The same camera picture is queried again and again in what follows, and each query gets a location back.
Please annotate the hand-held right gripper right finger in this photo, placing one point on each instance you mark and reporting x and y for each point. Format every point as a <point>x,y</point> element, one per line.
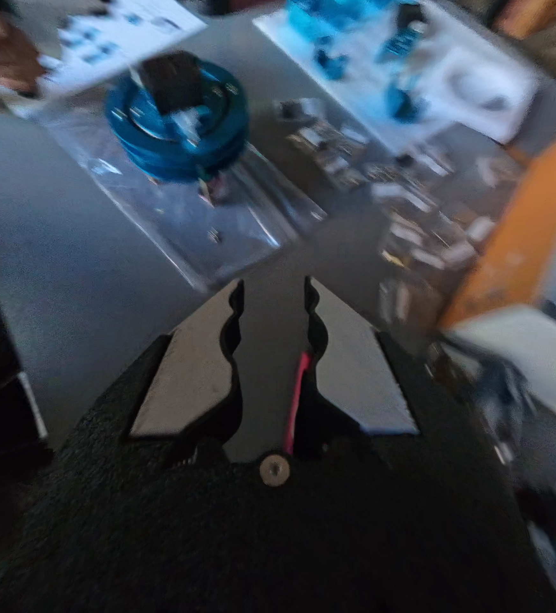
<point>364,378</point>

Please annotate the black servo motor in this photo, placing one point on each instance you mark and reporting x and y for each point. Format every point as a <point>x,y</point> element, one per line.
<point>409,17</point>

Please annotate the black servo with printed label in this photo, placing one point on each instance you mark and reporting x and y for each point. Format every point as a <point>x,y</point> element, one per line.
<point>168,81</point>

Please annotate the printed instruction sheet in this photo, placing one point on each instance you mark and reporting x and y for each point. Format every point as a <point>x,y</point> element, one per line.
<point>115,28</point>

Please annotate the large blue servo bracket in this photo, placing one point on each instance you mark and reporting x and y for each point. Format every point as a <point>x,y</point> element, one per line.
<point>306,19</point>
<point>364,12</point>

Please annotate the grey desk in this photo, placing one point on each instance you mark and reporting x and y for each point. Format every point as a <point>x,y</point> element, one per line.
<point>67,230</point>

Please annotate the blue folded sheet bracket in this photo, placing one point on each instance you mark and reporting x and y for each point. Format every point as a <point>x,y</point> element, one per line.
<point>330,64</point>

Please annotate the orange cardboard box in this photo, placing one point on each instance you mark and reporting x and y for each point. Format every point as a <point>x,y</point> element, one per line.
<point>522,230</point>

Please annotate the teal perforated bracket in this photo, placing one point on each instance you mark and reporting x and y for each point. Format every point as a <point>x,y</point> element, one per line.
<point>397,48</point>

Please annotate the white foam sheet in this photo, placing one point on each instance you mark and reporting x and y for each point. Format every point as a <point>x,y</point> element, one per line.
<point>364,110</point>

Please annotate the blue eared U bracket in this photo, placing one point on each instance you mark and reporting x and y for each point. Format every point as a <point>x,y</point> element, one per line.
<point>405,103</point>

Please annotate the clear plastic bag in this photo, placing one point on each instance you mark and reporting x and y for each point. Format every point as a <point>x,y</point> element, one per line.
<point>239,230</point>

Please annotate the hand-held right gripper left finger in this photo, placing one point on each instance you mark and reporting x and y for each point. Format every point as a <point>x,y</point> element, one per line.
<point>187,373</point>

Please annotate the small metal screw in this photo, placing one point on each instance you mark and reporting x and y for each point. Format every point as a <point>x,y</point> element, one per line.
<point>214,235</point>

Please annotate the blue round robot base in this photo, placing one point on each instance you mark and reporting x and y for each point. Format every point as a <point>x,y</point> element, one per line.
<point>172,163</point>

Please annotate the pile of small screw bags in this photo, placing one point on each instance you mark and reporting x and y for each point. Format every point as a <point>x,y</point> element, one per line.
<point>402,206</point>

